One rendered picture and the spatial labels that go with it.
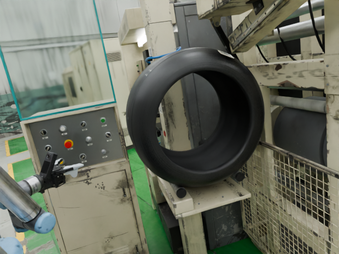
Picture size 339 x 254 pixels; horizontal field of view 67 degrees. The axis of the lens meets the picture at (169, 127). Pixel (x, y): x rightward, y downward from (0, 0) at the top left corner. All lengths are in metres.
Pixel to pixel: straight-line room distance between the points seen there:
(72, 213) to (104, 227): 0.23
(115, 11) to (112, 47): 6.74
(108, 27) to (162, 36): 9.85
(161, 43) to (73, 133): 0.76
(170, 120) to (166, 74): 0.49
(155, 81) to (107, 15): 10.40
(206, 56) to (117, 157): 0.96
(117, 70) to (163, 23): 3.45
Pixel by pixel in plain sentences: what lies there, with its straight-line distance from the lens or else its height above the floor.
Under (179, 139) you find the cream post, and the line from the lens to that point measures 1.44.
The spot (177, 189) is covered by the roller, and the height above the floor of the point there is 0.92.
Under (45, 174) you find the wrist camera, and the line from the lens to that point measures 1.25.
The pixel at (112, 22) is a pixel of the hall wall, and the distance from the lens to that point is 11.32.
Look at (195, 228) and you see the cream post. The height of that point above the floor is 0.44.
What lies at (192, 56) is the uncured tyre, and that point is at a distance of 1.01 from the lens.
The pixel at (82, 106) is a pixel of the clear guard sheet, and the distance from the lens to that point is 1.61.
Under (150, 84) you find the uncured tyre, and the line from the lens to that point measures 0.97.
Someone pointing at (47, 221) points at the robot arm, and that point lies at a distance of 1.10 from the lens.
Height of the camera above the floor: 1.44
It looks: 13 degrees down
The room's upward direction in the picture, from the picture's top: 10 degrees counter-clockwise
